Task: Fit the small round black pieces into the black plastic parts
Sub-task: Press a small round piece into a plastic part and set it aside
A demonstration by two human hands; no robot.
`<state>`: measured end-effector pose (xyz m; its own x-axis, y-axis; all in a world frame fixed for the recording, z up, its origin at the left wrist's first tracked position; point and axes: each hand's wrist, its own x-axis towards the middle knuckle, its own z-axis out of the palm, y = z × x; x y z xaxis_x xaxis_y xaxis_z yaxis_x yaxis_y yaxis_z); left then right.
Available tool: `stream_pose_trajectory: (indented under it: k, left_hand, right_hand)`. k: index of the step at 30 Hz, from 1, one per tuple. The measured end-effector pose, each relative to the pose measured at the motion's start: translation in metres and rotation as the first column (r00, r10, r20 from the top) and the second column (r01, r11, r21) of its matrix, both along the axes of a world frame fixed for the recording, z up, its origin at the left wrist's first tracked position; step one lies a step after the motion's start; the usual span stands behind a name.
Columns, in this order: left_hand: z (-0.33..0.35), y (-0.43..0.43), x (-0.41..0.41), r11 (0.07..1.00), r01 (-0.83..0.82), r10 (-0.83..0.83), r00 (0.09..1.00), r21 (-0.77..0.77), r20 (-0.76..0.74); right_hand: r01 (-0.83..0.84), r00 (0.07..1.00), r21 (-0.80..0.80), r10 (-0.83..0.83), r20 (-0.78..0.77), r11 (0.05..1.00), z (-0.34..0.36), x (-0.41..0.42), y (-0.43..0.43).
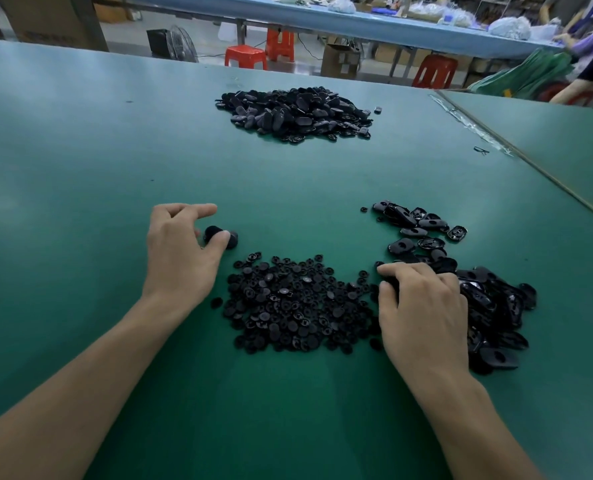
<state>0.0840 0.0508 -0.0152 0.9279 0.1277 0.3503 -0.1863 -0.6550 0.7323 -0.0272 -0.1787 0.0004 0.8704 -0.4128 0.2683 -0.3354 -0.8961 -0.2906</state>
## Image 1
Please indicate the pile of black oval shells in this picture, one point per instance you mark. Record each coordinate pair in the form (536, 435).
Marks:
(496, 315)

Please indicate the grey floor fan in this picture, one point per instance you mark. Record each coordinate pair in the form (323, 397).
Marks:
(173, 43)

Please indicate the person's left forearm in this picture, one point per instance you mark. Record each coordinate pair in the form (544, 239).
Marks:
(67, 395)

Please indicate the large brown cardboard box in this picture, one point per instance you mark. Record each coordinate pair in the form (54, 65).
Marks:
(52, 20)

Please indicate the long blue work table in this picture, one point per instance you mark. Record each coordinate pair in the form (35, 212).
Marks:
(326, 23)

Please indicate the green striped bag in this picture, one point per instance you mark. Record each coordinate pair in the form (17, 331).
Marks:
(521, 75)

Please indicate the person's right forearm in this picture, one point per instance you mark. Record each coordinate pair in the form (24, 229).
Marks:
(476, 435)

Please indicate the small open cardboard box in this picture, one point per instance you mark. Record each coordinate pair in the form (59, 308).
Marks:
(340, 62)

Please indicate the red plastic stool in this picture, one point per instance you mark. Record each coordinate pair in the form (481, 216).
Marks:
(434, 71)
(246, 56)
(280, 45)
(551, 93)

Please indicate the person's right hand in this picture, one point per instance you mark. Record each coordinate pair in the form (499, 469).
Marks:
(426, 320)

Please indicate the pile of small black buttons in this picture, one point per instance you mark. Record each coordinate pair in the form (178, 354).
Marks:
(296, 305)

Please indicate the small black plastic scrap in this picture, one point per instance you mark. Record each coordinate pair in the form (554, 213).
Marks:
(481, 150)

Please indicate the assembled black oval piece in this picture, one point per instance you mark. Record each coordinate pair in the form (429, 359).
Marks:
(217, 233)

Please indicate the person's left hand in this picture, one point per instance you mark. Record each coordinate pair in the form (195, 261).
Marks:
(177, 260)

